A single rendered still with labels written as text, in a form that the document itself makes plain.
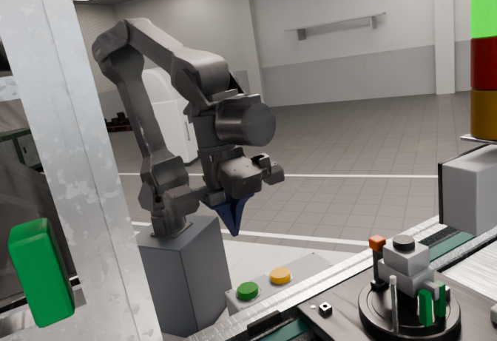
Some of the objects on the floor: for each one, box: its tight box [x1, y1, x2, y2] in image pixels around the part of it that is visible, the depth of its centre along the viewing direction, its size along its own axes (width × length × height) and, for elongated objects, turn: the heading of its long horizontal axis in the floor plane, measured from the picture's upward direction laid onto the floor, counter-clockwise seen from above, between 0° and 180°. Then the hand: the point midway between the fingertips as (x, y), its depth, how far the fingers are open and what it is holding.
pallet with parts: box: [104, 112, 132, 132], centre depth 911 cm, size 75×109×39 cm
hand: (231, 216), depth 60 cm, fingers closed
